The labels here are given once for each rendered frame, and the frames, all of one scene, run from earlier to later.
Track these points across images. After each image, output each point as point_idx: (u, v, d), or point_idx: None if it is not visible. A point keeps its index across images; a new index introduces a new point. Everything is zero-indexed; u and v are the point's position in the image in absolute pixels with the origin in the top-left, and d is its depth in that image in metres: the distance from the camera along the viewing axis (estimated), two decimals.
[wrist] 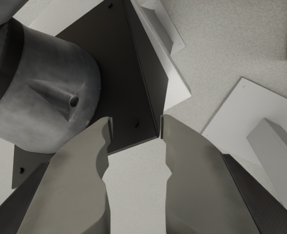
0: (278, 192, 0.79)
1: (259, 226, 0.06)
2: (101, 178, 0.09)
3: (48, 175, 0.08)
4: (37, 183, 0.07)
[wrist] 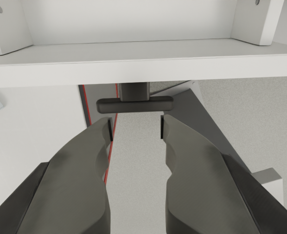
0: None
1: (259, 226, 0.06)
2: (101, 178, 0.09)
3: (48, 175, 0.08)
4: (37, 183, 0.07)
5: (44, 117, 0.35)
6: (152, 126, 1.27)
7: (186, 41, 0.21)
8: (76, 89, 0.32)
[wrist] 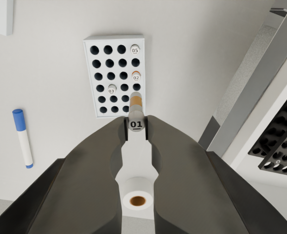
0: None
1: (245, 221, 0.06)
2: (114, 177, 0.09)
3: (63, 172, 0.08)
4: (53, 178, 0.07)
5: (172, 124, 0.37)
6: None
7: (285, 192, 0.36)
8: (214, 110, 0.36)
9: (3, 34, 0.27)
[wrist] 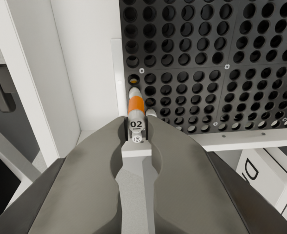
0: (147, 215, 1.06)
1: (245, 221, 0.06)
2: (114, 177, 0.09)
3: (63, 172, 0.08)
4: (53, 178, 0.07)
5: None
6: None
7: (71, 104, 0.27)
8: None
9: None
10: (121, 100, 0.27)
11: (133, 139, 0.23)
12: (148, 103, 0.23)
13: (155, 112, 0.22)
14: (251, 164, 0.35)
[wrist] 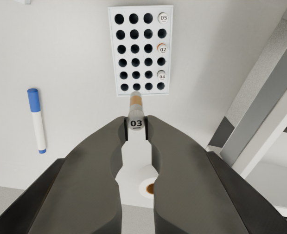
0: None
1: (245, 221, 0.06)
2: (114, 177, 0.09)
3: (64, 172, 0.08)
4: (53, 178, 0.07)
5: (193, 106, 0.36)
6: None
7: None
8: (238, 91, 0.34)
9: (22, 2, 0.25)
10: None
11: None
12: None
13: None
14: None
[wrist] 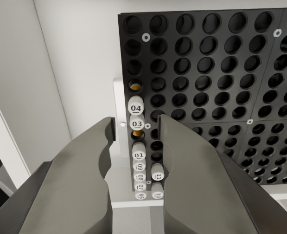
0: (151, 228, 1.03)
1: (256, 225, 0.06)
2: (103, 178, 0.09)
3: (51, 174, 0.08)
4: (40, 182, 0.07)
5: None
6: None
7: None
8: None
9: None
10: (124, 142, 0.24)
11: (137, 196, 0.20)
12: (155, 154, 0.20)
13: (162, 167, 0.19)
14: None
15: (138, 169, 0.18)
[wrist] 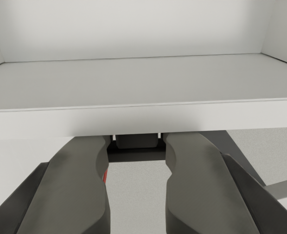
0: None
1: (259, 226, 0.06)
2: (101, 178, 0.09)
3: (48, 175, 0.08)
4: (37, 183, 0.07)
5: None
6: None
7: (204, 59, 0.16)
8: None
9: None
10: None
11: None
12: None
13: None
14: None
15: None
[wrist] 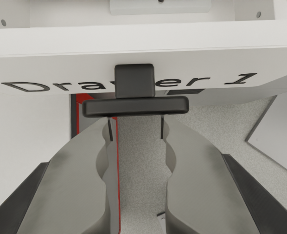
0: None
1: (259, 226, 0.06)
2: (101, 178, 0.09)
3: (48, 175, 0.08)
4: (37, 183, 0.07)
5: None
6: None
7: None
8: None
9: None
10: (187, 1, 0.20)
11: None
12: None
13: None
14: None
15: None
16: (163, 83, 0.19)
